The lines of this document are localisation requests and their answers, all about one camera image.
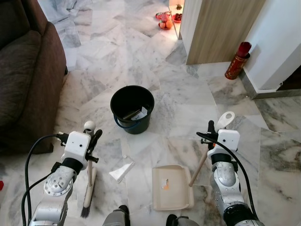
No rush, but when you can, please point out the wooden-handled broom with dark bristles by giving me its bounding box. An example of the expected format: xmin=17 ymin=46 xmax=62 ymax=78
xmin=80 ymin=121 xmax=98 ymax=219

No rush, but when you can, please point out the beige long-handled dustpan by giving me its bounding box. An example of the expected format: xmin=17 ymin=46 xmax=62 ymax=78
xmin=151 ymin=111 xmax=236 ymax=211

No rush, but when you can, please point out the clear plastic wrapper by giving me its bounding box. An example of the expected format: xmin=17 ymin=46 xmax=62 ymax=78
xmin=109 ymin=157 xmax=135 ymax=184

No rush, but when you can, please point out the black plastic bucket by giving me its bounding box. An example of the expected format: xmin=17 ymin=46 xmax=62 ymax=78
xmin=110 ymin=85 xmax=155 ymax=135

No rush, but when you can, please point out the white paper scrap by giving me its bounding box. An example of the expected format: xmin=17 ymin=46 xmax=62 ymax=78
xmin=135 ymin=107 xmax=150 ymax=119

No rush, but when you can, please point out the grey left robot leg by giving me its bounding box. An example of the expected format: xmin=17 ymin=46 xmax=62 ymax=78
xmin=102 ymin=205 xmax=131 ymax=226

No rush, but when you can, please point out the grey robot leg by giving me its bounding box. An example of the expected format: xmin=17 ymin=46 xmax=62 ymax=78
xmin=102 ymin=205 xmax=131 ymax=226
xmin=166 ymin=214 xmax=201 ymax=226

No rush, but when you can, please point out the red cylindrical canister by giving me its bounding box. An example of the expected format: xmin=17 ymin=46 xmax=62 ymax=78
xmin=225 ymin=41 xmax=252 ymax=80

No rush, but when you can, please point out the grey right robot leg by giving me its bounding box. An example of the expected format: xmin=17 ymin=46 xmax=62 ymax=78
xmin=166 ymin=214 xmax=201 ymax=226

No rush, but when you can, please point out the light wood cabinet panel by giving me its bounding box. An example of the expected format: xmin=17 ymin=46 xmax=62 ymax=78
xmin=180 ymin=0 xmax=267 ymax=65

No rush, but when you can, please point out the brown fabric sofa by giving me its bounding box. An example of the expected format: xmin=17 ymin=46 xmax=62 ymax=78
xmin=0 ymin=0 xmax=68 ymax=154

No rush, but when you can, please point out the pile of orange red fruit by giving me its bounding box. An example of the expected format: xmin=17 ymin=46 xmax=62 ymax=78
xmin=156 ymin=11 xmax=174 ymax=31

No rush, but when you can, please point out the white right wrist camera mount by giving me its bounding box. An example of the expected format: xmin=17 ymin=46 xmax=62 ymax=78
xmin=217 ymin=129 xmax=241 ymax=153

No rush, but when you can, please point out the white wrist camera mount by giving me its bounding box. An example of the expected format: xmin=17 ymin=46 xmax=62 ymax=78
xmin=217 ymin=129 xmax=241 ymax=153
xmin=62 ymin=131 xmax=91 ymax=163

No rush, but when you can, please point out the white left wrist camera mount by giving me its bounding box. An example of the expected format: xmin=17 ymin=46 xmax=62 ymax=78
xmin=62 ymin=131 xmax=91 ymax=163

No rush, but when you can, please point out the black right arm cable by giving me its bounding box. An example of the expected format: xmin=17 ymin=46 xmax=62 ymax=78
xmin=196 ymin=132 xmax=258 ymax=219

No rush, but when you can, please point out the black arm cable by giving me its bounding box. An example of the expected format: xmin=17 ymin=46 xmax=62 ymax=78
xmin=196 ymin=132 xmax=258 ymax=219
xmin=21 ymin=134 xmax=70 ymax=226

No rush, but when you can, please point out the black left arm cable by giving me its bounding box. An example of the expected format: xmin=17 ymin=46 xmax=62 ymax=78
xmin=21 ymin=134 xmax=70 ymax=226

